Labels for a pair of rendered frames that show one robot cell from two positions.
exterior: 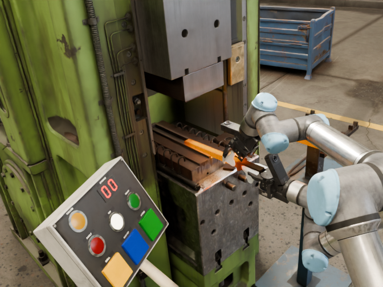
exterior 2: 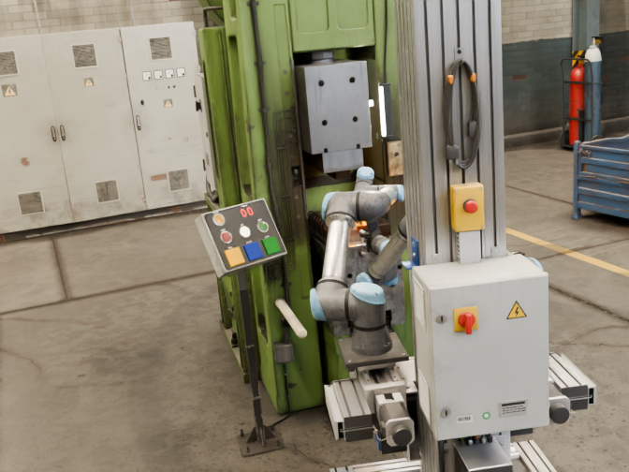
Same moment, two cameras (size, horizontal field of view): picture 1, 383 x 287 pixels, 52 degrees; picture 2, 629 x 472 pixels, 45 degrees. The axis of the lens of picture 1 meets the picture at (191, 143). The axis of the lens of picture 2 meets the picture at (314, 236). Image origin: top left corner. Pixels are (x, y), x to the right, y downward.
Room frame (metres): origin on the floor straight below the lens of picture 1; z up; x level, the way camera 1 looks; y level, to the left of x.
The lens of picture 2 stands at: (-1.92, -1.50, 1.95)
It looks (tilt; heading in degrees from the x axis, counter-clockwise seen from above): 15 degrees down; 26
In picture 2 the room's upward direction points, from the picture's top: 5 degrees counter-clockwise
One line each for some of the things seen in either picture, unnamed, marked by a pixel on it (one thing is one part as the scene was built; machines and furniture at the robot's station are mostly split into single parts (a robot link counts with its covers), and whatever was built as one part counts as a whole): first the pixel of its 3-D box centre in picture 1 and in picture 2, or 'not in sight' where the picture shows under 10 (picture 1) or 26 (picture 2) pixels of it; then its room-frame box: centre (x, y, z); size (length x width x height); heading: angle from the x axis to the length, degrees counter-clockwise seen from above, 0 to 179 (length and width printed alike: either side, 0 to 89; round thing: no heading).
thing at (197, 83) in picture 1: (167, 69); (330, 154); (1.51, 0.07, 1.32); 0.42 x 0.20 x 0.10; 40
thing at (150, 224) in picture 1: (150, 224); (270, 245); (0.96, 0.15, 1.01); 0.07 x 0.05 x 0.07; 155
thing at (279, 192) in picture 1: (276, 185); (374, 242); (1.12, -0.29, 0.99); 0.12 x 0.08 x 0.09; 41
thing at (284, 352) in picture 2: not in sight; (283, 351); (1.20, 0.28, 0.36); 0.09 x 0.07 x 0.12; 130
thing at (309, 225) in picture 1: (315, 228); (386, 272); (0.99, -0.38, 0.90); 0.11 x 0.08 x 0.11; 162
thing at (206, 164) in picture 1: (175, 148); (336, 224); (1.51, 0.07, 0.96); 0.42 x 0.20 x 0.09; 40
